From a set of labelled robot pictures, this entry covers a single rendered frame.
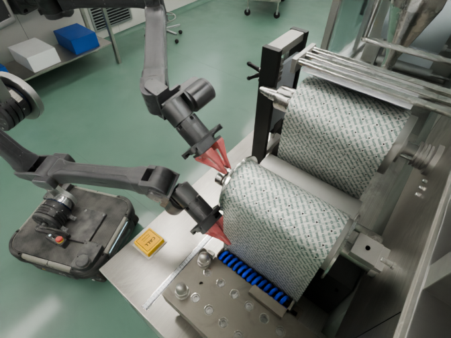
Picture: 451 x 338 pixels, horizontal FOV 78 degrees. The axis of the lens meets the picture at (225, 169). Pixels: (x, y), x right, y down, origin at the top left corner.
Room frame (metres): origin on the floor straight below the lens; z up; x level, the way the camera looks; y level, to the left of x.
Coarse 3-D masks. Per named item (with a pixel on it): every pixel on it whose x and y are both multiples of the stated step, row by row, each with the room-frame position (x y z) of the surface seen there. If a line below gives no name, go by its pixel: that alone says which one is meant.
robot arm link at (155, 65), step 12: (156, 0) 0.88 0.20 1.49; (156, 12) 0.86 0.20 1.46; (156, 24) 0.81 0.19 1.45; (156, 36) 0.75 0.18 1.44; (144, 48) 0.71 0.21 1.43; (156, 48) 0.70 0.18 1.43; (144, 60) 0.66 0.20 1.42; (156, 60) 0.65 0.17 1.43; (144, 72) 0.60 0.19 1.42; (156, 72) 0.60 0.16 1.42; (168, 84) 0.62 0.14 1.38; (144, 96) 0.53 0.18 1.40; (156, 108) 0.53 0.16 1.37
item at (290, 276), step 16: (224, 224) 0.35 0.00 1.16; (240, 240) 0.32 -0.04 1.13; (256, 240) 0.29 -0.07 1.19; (240, 256) 0.32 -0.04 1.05; (256, 256) 0.29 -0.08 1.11; (272, 256) 0.26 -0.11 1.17; (272, 272) 0.26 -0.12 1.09; (288, 272) 0.24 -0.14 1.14; (304, 272) 0.22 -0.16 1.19; (288, 288) 0.23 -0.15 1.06; (304, 288) 0.21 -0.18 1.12
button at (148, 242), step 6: (150, 228) 0.47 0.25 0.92; (144, 234) 0.45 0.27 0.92; (150, 234) 0.45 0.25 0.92; (156, 234) 0.45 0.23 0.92; (138, 240) 0.43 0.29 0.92; (144, 240) 0.43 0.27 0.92; (150, 240) 0.43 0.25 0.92; (156, 240) 0.43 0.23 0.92; (162, 240) 0.43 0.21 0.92; (138, 246) 0.40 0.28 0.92; (144, 246) 0.40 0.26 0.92; (150, 246) 0.40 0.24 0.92; (156, 246) 0.41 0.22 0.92; (144, 252) 0.39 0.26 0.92; (150, 252) 0.39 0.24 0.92
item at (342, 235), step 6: (222, 186) 0.37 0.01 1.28; (348, 222) 0.27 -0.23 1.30; (348, 228) 0.26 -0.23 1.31; (342, 234) 0.24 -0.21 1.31; (336, 240) 0.23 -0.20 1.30; (342, 240) 0.23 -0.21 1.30; (336, 246) 0.23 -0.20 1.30; (330, 252) 0.22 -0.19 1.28; (330, 258) 0.21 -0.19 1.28; (324, 264) 0.21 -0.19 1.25
